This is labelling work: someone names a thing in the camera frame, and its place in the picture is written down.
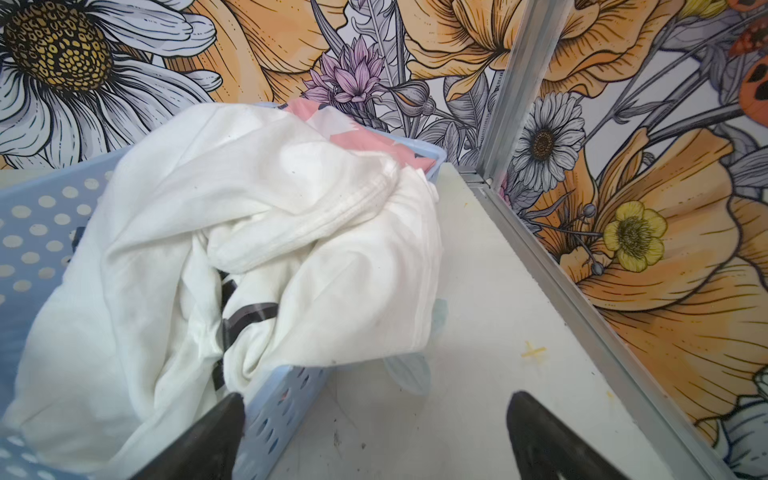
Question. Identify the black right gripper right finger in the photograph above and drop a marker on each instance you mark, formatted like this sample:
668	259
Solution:
546	448

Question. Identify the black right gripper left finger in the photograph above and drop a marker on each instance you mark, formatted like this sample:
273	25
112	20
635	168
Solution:
207	450

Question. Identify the white t-shirt with robot print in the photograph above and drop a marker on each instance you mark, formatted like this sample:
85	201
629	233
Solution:
231	241

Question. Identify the light blue perforated laundry basket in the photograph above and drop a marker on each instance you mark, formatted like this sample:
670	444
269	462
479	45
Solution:
42	224

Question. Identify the pink patterned garment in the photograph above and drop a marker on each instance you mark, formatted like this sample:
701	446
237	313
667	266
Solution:
345	132

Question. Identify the right aluminium corner post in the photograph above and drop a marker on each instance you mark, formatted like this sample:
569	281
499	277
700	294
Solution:
672	439

